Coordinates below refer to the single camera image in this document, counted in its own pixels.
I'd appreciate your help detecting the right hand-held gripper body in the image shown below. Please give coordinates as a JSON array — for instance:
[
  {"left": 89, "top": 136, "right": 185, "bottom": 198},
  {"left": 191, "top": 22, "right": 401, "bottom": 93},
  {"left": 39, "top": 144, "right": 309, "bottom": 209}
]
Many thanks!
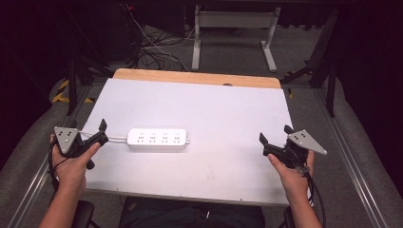
[{"left": 262, "top": 128, "right": 329, "bottom": 176}]

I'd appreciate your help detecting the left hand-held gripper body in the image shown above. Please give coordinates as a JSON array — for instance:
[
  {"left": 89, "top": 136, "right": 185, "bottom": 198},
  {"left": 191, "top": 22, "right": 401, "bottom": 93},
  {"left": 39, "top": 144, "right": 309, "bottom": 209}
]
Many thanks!
[{"left": 53, "top": 126, "right": 110, "bottom": 159}]

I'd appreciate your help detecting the white power strip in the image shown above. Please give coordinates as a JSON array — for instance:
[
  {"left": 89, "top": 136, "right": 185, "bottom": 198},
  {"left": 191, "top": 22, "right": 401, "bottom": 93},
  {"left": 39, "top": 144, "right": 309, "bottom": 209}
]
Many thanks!
[{"left": 126, "top": 127, "right": 191, "bottom": 152}]

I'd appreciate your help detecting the person's left hand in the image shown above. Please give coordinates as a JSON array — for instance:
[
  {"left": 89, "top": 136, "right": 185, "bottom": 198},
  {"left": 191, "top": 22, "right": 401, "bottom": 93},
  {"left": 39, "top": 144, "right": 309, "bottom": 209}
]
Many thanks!
[{"left": 49, "top": 134, "right": 102, "bottom": 195}]

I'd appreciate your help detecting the person's right hand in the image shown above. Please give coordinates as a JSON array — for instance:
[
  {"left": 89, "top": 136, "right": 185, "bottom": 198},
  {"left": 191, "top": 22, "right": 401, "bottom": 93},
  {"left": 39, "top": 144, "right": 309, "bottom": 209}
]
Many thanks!
[{"left": 267, "top": 149, "right": 316, "bottom": 204}]

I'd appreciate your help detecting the yellow black hazard tape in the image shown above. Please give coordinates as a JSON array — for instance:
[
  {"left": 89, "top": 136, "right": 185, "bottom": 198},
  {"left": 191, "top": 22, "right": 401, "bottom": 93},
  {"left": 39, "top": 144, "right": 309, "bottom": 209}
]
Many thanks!
[{"left": 51, "top": 78, "right": 96, "bottom": 105}]

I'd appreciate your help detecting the black chair armrest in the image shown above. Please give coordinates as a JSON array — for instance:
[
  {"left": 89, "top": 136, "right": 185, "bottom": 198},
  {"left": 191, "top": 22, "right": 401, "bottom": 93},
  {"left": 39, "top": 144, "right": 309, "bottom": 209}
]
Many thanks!
[{"left": 71, "top": 199, "right": 102, "bottom": 228}]

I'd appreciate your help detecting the black metal stand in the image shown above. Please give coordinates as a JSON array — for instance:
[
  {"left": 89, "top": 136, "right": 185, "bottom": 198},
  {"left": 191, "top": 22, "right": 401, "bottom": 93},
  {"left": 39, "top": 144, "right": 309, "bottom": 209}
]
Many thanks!
[
  {"left": 61, "top": 6, "right": 114, "bottom": 117},
  {"left": 279, "top": 9, "right": 338, "bottom": 119}
]

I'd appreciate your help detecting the white table cover board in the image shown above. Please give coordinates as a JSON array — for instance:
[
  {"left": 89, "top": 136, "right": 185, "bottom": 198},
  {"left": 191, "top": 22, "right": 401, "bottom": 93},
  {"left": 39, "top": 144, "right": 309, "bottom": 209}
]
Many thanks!
[{"left": 79, "top": 78, "right": 294, "bottom": 207}]

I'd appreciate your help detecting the white power strip cable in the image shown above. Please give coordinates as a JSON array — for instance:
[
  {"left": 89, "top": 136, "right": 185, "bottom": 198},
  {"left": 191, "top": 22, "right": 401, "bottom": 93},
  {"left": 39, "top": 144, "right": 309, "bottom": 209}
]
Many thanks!
[{"left": 78, "top": 130, "right": 129, "bottom": 144}]

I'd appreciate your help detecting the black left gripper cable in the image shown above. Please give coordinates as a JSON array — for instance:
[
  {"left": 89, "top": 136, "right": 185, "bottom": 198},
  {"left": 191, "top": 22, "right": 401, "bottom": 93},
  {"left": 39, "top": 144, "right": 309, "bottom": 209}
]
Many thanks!
[{"left": 47, "top": 142, "right": 70, "bottom": 203}]

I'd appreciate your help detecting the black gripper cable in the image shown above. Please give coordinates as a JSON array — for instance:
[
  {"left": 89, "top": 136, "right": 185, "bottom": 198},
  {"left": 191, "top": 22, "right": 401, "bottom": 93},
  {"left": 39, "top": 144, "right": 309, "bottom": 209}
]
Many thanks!
[
  {"left": 304, "top": 172, "right": 328, "bottom": 228},
  {"left": 47, "top": 142, "right": 70, "bottom": 203}
]

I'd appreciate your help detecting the metal floor rail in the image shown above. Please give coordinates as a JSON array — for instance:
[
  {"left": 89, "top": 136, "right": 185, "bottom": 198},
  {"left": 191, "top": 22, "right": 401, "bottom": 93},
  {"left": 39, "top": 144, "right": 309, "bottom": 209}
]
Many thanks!
[
  {"left": 6, "top": 84, "right": 96, "bottom": 228},
  {"left": 312, "top": 87, "right": 392, "bottom": 228}
]

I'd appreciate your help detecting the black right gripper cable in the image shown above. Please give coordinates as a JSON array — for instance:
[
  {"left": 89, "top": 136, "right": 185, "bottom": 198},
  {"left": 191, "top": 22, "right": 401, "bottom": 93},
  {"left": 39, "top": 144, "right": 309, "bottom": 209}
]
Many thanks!
[{"left": 304, "top": 172, "right": 328, "bottom": 228}]

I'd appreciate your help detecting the tangle of floor cables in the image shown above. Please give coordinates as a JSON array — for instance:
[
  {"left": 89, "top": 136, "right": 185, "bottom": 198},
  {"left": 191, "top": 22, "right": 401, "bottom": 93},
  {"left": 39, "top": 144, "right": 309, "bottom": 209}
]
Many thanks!
[{"left": 127, "top": 4, "right": 203, "bottom": 72}]

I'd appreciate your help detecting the white metal desk frame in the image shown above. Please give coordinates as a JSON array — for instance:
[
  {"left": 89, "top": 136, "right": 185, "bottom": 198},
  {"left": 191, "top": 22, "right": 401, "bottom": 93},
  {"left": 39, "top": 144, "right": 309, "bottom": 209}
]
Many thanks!
[{"left": 190, "top": 4, "right": 282, "bottom": 73}]

